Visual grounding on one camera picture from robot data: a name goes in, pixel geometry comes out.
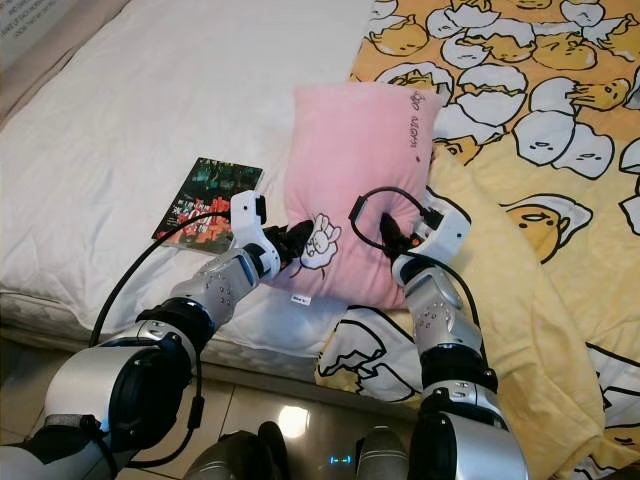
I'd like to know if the pink plush pillow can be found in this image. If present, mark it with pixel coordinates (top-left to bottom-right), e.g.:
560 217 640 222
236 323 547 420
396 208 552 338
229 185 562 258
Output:
280 82 443 309

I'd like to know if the dark illustrated paperback book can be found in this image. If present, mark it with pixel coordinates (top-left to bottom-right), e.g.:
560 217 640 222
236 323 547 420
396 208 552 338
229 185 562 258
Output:
152 157 264 253

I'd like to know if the yellow cartoon egg blanket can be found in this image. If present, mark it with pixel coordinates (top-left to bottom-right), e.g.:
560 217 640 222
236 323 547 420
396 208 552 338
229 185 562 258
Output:
315 0 640 480

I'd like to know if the white quilted mattress pad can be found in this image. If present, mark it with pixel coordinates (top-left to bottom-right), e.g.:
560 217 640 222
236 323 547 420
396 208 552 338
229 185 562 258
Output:
0 0 376 356

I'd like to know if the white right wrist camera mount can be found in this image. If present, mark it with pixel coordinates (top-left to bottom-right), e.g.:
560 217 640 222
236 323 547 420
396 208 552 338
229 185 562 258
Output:
410 195 469 263

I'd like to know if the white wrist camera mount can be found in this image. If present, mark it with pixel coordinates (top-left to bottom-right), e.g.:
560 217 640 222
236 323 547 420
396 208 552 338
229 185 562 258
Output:
410 195 469 263
230 190 281 276

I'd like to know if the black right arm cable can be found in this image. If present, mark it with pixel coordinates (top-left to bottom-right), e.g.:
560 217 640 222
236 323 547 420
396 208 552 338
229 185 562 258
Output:
350 186 486 336

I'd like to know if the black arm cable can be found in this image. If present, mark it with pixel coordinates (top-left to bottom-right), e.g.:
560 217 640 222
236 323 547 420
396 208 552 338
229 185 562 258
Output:
350 186 486 336
88 210 236 351

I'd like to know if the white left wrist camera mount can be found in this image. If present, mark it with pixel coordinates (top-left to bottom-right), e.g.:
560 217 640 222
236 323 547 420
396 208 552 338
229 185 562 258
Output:
230 190 281 276

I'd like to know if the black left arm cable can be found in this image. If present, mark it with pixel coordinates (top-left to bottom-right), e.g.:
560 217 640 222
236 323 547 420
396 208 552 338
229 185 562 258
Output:
88 210 236 351

